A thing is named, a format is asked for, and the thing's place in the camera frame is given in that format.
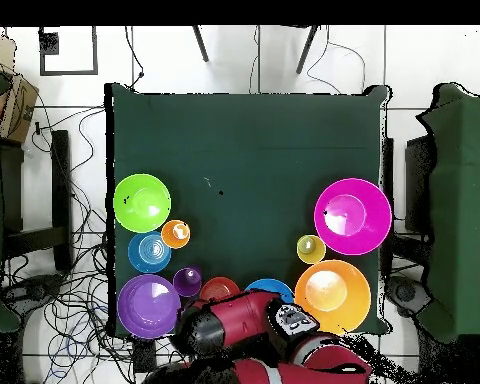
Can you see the small red-orange bowl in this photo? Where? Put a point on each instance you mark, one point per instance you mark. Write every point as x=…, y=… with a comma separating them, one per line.
x=219, y=288

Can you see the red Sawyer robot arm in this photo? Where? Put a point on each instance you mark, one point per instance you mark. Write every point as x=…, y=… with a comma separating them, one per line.
x=244, y=316

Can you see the orange cup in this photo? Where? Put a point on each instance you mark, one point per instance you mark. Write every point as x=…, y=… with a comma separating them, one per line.
x=176, y=234

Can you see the dark green table cloth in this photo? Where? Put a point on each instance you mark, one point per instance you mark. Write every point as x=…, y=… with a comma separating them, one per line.
x=244, y=140

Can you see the yellow cup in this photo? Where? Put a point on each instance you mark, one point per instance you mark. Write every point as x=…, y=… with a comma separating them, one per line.
x=311, y=248

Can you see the deep blue bowl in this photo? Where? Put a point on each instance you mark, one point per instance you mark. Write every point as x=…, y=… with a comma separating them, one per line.
x=270, y=287

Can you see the purple cup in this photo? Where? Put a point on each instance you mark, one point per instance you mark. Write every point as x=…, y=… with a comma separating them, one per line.
x=188, y=281

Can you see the lime green bowl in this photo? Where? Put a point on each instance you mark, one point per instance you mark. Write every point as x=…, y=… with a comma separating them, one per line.
x=142, y=203

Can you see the shallow blue bowl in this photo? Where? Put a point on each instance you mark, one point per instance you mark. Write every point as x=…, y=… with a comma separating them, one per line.
x=149, y=252

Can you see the pink bowl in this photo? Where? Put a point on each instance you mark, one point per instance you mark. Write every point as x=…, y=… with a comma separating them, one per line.
x=352, y=216

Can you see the large yellow-orange bowl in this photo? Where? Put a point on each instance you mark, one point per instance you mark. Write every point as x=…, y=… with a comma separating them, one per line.
x=332, y=296

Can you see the purple bowl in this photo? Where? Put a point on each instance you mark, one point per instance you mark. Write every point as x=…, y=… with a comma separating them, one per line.
x=148, y=306

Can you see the black tripod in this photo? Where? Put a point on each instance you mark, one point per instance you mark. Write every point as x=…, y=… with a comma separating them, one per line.
x=200, y=46

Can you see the black power box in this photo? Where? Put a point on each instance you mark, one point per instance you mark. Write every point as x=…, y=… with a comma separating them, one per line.
x=144, y=356

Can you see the black box stand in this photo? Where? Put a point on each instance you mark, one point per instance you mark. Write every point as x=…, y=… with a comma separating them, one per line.
x=418, y=180

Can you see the black bench stand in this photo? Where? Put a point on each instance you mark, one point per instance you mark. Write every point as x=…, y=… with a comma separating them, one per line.
x=60, y=180

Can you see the dark grey round base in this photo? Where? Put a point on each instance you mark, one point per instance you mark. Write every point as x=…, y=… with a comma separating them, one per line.
x=406, y=294
x=34, y=290

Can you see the cardboard box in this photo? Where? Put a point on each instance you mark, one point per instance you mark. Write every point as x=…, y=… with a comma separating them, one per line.
x=18, y=108

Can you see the black square frame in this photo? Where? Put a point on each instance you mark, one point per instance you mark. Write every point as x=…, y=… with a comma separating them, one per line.
x=68, y=72

